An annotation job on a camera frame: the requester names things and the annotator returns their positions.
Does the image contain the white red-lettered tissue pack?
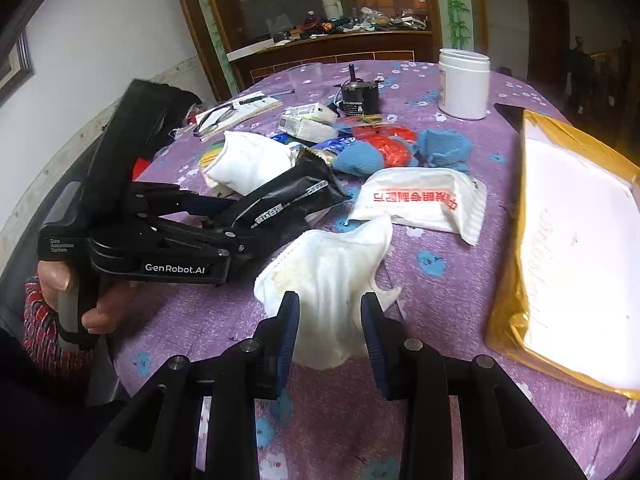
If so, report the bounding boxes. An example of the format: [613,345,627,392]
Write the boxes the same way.
[347,167,488,246]

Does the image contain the white notebook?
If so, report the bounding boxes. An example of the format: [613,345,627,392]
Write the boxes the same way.
[195,91,282,139]

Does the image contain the black smartphone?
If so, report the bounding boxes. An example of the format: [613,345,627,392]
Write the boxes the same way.
[494,103,525,133]

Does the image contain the white cloth rag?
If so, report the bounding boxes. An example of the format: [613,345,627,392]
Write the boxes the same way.
[254,216,401,370]

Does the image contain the person's left hand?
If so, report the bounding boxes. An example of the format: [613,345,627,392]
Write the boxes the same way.
[36,259,139,336]

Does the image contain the small white tissue packet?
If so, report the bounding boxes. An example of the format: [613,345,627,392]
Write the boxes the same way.
[278,103,338,144]

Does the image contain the white plastic jar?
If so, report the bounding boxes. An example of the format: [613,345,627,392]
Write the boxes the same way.
[438,48,490,120]

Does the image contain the white folded cloth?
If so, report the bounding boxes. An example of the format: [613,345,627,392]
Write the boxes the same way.
[200,131,295,197]

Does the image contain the black motor part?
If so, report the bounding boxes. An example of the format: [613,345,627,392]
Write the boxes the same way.
[336,64,381,117]

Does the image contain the red plastic bag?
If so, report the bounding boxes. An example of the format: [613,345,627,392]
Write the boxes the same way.
[352,125,418,168]

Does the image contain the red striped sleeve forearm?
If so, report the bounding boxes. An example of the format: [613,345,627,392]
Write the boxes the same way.
[22,276,94,377]

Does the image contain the blue rolled towel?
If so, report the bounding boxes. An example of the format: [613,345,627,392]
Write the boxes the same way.
[416,129,472,174]

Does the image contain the yellow cardboard box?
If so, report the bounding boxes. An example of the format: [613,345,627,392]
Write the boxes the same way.
[485,109,639,400]

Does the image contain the black bag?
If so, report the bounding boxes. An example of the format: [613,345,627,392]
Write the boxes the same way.
[158,84,203,126]

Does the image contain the wooden sideboard cabinet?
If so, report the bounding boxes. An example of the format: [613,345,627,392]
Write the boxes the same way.
[230,30,442,88]

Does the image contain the black snack packet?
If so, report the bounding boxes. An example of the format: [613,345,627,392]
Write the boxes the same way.
[213,148,350,233]

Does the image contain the eyeglasses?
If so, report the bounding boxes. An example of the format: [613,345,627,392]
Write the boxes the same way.
[193,105,235,138]

